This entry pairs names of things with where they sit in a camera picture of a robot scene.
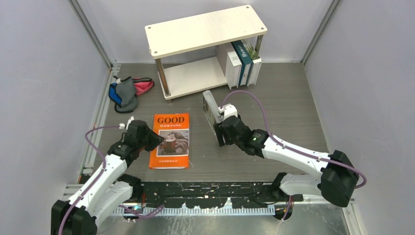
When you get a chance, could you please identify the photo magazine pages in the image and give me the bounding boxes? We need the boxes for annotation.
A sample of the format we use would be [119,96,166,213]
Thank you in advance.
[203,90,223,136]

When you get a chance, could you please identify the orange book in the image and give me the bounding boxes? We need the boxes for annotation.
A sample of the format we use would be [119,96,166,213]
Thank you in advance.
[149,113,190,169]

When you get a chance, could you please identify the blue grey red cloth pile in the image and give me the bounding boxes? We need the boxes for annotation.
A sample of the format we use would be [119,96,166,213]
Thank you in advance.
[108,75,154,114]

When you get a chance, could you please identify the grey white portfolio file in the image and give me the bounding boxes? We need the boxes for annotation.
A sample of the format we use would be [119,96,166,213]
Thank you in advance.
[215,43,242,89]

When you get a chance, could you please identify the white Singularity book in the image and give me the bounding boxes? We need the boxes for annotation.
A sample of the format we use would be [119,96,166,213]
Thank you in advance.
[242,39,262,86]

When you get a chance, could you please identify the blue Humor book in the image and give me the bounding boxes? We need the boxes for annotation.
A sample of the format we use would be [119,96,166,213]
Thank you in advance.
[231,40,253,87]

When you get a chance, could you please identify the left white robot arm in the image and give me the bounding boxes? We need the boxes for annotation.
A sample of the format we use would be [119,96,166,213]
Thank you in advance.
[50,117,165,235]

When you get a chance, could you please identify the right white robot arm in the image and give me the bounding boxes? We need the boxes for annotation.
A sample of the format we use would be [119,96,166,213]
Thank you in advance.
[213,116,360,208]

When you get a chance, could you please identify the white two-tier shelf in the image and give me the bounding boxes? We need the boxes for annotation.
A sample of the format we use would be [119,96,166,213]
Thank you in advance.
[145,5,268,102]

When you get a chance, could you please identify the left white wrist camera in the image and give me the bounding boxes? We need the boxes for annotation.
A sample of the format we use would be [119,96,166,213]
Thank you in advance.
[118,116,135,130]

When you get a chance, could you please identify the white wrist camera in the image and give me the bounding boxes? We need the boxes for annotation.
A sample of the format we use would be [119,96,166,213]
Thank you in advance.
[218,103,238,120]
[118,116,135,130]

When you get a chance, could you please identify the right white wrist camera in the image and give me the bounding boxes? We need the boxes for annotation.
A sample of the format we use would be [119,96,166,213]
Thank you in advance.
[218,103,238,120]

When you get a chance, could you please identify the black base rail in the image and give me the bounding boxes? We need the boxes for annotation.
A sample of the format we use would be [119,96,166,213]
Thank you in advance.
[126,181,288,209]

